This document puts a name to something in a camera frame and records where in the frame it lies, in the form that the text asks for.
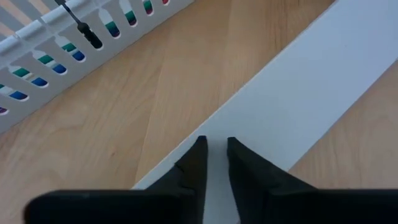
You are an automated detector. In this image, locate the white slotted cable duct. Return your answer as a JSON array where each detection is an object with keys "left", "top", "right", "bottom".
[{"left": 0, "top": 0, "right": 195, "bottom": 135}]

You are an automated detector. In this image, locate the white duct cover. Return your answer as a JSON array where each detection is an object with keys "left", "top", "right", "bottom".
[{"left": 132, "top": 0, "right": 398, "bottom": 224}]

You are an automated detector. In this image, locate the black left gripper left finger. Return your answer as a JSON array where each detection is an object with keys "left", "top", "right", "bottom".
[{"left": 24, "top": 136, "right": 208, "bottom": 224}]

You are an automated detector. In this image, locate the green cable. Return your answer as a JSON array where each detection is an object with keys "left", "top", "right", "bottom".
[{"left": 0, "top": 0, "right": 154, "bottom": 90}]

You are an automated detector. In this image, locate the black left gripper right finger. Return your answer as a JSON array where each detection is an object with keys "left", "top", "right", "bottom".
[{"left": 226, "top": 136, "right": 398, "bottom": 224}]

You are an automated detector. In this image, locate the black cable with plug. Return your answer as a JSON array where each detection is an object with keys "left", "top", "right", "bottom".
[{"left": 54, "top": 0, "right": 104, "bottom": 50}]

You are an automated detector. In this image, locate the blue cable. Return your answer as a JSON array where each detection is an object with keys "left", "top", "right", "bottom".
[{"left": 8, "top": 27, "right": 121, "bottom": 101}]

